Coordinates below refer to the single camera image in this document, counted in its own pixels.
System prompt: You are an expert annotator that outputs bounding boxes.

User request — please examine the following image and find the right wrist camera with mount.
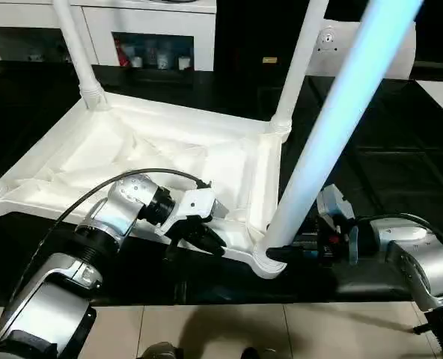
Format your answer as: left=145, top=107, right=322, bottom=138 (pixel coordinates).
left=316, top=184, right=360, bottom=266

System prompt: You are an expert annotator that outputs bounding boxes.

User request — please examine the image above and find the white board with round fitting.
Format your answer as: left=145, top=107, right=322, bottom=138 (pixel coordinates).
left=306, top=20, right=418, bottom=82

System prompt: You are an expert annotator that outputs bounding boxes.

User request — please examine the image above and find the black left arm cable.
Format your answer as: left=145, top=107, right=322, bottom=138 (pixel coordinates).
left=4, top=168, right=214, bottom=310

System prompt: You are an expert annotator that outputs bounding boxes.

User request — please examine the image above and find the white plastic table top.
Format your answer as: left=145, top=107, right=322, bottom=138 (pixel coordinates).
left=0, top=95, right=293, bottom=281

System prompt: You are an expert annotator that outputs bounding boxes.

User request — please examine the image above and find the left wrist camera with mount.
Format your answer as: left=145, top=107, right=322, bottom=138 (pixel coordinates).
left=156, top=186, right=229, bottom=239

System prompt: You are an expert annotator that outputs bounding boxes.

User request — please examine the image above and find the dark grey bar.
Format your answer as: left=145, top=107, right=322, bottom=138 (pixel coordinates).
left=411, top=61, right=443, bottom=73

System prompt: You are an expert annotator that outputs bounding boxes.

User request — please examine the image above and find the dark cabinet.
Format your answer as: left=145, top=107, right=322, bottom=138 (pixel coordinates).
left=213, top=0, right=314, bottom=111

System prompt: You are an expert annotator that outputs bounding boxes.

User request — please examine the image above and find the white glass-door cabinet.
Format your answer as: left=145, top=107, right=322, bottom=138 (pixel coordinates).
left=0, top=0, right=218, bottom=73

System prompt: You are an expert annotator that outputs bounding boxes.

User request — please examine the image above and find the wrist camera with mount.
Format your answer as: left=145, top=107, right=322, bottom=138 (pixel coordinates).
left=156, top=186, right=229, bottom=239
left=316, top=184, right=360, bottom=266

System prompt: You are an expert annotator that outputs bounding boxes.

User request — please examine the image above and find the white flat panel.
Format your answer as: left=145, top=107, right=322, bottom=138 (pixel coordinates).
left=415, top=79, right=443, bottom=127

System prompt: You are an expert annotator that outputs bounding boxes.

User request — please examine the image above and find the red item behind glass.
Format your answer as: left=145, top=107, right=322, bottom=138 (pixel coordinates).
left=117, top=40, right=130, bottom=68

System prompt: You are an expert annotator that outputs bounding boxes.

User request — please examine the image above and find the black work mat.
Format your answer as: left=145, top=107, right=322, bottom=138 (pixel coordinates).
left=0, top=59, right=443, bottom=304

